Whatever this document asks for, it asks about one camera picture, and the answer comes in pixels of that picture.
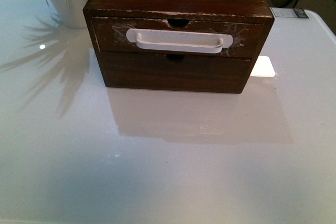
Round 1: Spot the dark printed label card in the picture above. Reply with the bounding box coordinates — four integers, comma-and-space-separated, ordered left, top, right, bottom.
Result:
271, 7, 309, 19

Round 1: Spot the white plant pot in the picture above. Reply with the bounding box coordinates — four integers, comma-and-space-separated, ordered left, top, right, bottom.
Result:
49, 0, 88, 29

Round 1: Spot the wooden drawer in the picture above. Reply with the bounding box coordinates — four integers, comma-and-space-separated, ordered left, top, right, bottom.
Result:
92, 16, 265, 58
97, 52, 251, 93

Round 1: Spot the white drawer handle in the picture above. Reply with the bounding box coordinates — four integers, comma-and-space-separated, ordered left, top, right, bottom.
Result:
126, 28, 233, 54

